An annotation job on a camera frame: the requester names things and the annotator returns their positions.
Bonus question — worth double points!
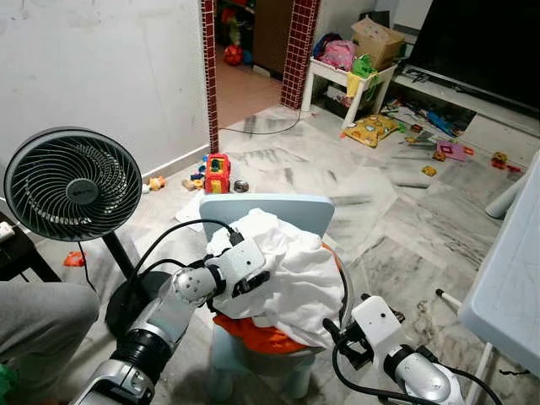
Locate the white garment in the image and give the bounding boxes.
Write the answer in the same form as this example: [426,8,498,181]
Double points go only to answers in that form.
[207,208,345,348]

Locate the orange garment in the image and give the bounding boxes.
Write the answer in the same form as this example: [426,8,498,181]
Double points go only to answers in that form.
[211,245,343,355]

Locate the light blue child chair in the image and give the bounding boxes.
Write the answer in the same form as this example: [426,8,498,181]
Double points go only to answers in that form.
[198,193,337,402]

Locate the red toy car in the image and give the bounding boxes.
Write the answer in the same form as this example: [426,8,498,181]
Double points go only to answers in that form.
[202,154,233,195]

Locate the light blue folding table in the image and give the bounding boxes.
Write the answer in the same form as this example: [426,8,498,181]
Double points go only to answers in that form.
[437,152,540,405]

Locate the black standing fan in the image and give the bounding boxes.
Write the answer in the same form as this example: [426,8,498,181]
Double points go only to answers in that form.
[3,127,170,338]

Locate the person's leg grey trousers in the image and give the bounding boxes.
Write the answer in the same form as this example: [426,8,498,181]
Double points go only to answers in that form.
[0,281,100,397]

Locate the small white table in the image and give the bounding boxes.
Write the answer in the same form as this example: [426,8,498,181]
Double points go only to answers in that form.
[301,57,397,129]

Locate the pink flat toy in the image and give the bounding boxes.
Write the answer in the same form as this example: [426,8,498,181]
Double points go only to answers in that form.
[436,141,475,161]

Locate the black side table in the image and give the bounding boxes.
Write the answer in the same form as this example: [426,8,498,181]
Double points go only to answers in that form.
[0,221,60,284]

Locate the pink backpack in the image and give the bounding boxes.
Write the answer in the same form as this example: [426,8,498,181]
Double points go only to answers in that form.
[319,38,358,73]

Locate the white television stand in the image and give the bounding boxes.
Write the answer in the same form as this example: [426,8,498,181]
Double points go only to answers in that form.
[384,72,540,161]

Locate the cardboard box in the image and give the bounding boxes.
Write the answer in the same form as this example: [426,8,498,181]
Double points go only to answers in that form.
[352,17,406,70]

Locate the black television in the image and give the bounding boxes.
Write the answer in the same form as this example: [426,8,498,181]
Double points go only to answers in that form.
[405,0,540,111]

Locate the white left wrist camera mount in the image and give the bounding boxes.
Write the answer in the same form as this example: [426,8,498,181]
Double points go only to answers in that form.
[221,236,269,294]

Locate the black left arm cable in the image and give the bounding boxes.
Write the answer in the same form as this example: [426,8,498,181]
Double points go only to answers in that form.
[122,218,246,338]

